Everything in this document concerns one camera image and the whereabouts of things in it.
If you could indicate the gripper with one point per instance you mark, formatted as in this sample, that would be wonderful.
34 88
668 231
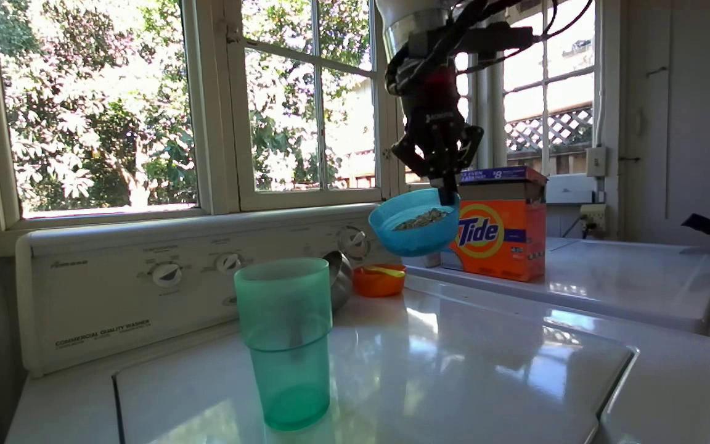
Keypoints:
434 102

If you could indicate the blue plastic bowl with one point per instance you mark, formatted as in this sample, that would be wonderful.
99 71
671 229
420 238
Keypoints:
413 237

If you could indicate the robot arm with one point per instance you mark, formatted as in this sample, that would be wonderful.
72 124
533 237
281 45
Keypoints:
404 18

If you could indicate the orange plastic bowl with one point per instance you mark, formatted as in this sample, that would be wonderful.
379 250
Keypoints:
376 285

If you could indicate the metal bowl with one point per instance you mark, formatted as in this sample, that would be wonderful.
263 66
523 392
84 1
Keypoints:
340 277

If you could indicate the green translucent plastic cup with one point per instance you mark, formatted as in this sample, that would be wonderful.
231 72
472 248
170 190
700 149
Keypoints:
284 345

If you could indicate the seeds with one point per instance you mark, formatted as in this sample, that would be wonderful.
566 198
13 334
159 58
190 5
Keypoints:
423 219

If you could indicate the orange detergent box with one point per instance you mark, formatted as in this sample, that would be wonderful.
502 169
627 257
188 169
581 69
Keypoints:
503 237

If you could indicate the washing machine knob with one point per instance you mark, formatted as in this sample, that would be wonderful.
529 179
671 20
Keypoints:
166 274
354 242
228 263

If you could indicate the window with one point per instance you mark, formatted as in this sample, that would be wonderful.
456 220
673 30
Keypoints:
96 98
312 92
546 92

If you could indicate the yellow plastic spoon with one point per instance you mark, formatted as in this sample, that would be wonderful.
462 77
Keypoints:
386 271

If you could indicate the white box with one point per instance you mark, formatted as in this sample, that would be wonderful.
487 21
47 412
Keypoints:
569 189

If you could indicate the white washing machine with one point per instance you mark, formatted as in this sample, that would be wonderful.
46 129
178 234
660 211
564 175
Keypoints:
392 357

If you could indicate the white dryer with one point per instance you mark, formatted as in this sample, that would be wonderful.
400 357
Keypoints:
607 277

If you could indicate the washing machine lid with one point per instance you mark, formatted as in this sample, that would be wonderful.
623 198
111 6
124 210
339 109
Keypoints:
423 382

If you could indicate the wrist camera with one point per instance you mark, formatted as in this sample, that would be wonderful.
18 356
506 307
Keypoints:
497 38

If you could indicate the wall switch plate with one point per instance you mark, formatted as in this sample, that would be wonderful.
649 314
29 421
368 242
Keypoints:
596 161

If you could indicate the wall socket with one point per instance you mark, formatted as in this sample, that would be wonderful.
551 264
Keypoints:
594 217

